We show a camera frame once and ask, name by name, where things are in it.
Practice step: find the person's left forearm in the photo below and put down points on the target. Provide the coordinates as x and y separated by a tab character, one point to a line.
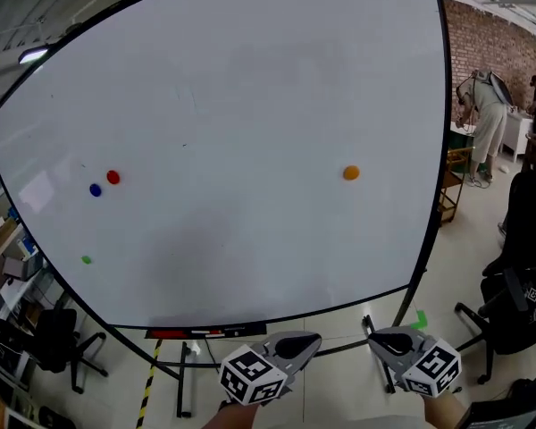
232	418

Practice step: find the wooden cart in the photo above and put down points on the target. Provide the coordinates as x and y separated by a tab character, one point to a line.
453	186

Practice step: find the yellow black striped floor tape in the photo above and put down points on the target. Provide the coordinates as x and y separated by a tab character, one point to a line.
148	382

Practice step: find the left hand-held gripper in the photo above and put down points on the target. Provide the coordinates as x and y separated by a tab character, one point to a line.
250	378

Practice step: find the red and black board eraser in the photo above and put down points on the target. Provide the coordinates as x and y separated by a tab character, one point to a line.
241	330

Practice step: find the green bin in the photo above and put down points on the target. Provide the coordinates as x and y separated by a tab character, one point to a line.
461	139

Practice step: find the dark laptop screen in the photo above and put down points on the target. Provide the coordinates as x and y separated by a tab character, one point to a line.
505	418

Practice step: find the red round magnet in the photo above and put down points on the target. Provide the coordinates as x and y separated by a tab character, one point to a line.
113	177

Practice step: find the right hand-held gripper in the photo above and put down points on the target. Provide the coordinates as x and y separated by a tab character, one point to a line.
433	369

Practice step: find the orange round magnet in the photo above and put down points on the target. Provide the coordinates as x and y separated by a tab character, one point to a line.
351	172

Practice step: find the ceiling light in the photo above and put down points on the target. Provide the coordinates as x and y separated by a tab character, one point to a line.
33	55

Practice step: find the green floor tape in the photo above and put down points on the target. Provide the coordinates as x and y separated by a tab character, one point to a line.
421	320

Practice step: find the black office chair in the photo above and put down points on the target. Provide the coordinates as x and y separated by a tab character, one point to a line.
527	221
56	333

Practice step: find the cluttered storage shelf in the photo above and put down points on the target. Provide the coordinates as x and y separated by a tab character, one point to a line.
9	257

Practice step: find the green round magnet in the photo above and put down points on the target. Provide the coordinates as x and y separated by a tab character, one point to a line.
86	259

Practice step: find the white whiteboard with black stand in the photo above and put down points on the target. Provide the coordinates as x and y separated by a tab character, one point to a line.
250	105

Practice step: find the white table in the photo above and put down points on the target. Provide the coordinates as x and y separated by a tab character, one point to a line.
516	134

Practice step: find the person's right forearm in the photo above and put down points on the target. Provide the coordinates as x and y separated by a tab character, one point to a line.
444	414

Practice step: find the blue round magnet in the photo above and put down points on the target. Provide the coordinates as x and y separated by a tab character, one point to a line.
95	190

